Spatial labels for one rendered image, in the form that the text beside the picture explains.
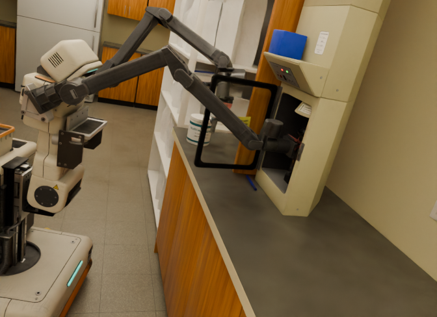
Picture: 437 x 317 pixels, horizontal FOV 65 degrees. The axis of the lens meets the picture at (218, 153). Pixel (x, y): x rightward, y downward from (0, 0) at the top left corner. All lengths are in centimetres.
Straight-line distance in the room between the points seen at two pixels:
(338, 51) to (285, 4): 40
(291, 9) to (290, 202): 79
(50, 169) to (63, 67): 44
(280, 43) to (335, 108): 32
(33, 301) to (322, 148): 139
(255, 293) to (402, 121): 94
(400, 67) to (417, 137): 31
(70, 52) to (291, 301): 115
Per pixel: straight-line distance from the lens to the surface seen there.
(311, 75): 121
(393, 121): 160
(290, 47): 138
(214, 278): 127
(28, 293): 186
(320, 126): 128
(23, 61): 615
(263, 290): 98
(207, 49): 158
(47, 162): 160
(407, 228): 151
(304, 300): 101
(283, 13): 155
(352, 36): 127
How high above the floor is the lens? 154
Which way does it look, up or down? 19 degrees down
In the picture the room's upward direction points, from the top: 13 degrees clockwise
